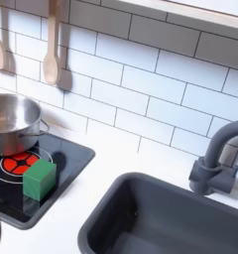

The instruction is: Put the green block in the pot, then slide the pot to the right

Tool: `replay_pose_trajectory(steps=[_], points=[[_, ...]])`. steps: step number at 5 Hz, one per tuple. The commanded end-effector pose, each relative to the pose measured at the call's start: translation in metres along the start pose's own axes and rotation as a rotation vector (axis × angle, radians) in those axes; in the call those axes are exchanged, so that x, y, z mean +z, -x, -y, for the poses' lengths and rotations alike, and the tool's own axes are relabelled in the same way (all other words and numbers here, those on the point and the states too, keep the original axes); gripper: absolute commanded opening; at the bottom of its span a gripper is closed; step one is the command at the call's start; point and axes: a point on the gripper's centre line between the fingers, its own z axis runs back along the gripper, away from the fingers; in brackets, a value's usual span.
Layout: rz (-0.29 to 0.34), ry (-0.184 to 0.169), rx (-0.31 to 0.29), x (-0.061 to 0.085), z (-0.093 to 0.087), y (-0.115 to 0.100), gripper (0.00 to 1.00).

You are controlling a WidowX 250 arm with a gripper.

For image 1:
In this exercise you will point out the green cube block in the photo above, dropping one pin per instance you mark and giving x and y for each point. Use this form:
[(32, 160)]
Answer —
[(38, 180)]

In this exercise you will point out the grey sink basin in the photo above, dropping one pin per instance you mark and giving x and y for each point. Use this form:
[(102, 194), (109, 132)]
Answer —
[(170, 218)]

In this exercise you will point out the black stove top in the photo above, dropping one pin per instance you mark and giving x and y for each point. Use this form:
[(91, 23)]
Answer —
[(63, 165)]

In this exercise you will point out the steel pot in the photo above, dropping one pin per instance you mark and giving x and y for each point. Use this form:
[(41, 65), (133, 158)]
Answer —
[(12, 127)]

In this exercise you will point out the white wall shelf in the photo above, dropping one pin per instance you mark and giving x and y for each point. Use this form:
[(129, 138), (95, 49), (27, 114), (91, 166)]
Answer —
[(203, 10)]

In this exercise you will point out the grey tap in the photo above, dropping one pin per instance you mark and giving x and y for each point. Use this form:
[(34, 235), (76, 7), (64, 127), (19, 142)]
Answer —
[(212, 165)]

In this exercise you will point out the wooden spoon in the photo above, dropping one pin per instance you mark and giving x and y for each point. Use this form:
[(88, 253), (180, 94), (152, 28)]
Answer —
[(52, 63)]

